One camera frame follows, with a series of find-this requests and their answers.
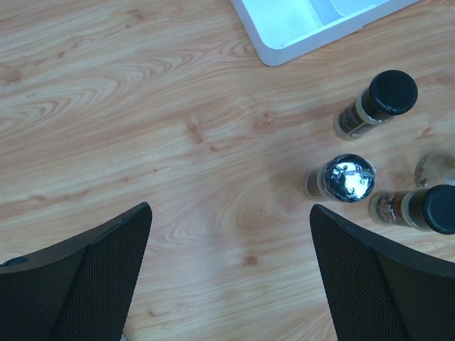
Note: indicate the white divided tray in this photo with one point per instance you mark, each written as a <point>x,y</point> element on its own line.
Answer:
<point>281,31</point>

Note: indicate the black-knob lid glass jar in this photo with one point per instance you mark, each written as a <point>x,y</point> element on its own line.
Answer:
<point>435,168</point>

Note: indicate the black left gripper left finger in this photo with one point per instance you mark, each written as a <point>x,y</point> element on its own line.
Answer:
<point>80,288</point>

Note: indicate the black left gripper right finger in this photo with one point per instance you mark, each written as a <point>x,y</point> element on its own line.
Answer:
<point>378,289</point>

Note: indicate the small black-cap spice bottle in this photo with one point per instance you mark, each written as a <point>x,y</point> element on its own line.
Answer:
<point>346,178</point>

